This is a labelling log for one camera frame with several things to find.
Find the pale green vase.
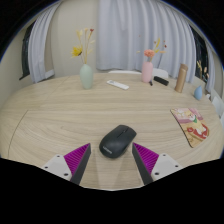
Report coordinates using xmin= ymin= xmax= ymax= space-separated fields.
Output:
xmin=79 ymin=63 xmax=95 ymax=90

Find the bronze thermos bottle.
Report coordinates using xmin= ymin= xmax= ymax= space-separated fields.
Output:
xmin=174 ymin=63 xmax=189 ymax=94

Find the yellow dried flower bunch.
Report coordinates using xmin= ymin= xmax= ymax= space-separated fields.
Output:
xmin=70 ymin=27 xmax=96 ymax=66

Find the white chair with blue seat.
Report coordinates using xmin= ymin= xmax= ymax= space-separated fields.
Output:
xmin=211 ymin=96 xmax=224 ymax=118

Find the wide white curtain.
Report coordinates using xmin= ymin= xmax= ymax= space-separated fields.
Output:
xmin=96 ymin=0 xmax=197 ymax=84

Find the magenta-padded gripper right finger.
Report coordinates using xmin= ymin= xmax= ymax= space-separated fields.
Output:
xmin=131 ymin=142 xmax=183 ymax=185

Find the blue vase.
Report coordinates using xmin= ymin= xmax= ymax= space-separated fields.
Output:
xmin=193 ymin=85 xmax=204 ymax=101

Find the black computer mouse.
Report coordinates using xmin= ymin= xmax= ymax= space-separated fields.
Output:
xmin=98 ymin=124 xmax=138 ymax=159

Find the cartoon print mouse pad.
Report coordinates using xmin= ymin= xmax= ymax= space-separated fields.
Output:
xmin=170 ymin=107 xmax=210 ymax=149

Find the dark window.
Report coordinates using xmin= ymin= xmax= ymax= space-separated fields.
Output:
xmin=18 ymin=23 xmax=36 ymax=81
xmin=189 ymin=26 xmax=209 ymax=86

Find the narrow white curtain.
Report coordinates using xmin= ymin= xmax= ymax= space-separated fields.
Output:
xmin=27 ymin=1 xmax=63 ymax=84
xmin=204 ymin=43 xmax=216 ymax=94

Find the black rectangular case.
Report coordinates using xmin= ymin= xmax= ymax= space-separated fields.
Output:
xmin=153 ymin=75 xmax=170 ymax=87

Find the white remote control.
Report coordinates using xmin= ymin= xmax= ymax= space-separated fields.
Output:
xmin=106 ymin=79 xmax=130 ymax=91

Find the pink vase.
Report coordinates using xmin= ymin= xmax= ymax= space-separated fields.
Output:
xmin=140 ymin=61 xmax=154 ymax=84

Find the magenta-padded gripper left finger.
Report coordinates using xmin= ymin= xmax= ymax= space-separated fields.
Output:
xmin=42 ymin=142 xmax=92 ymax=186

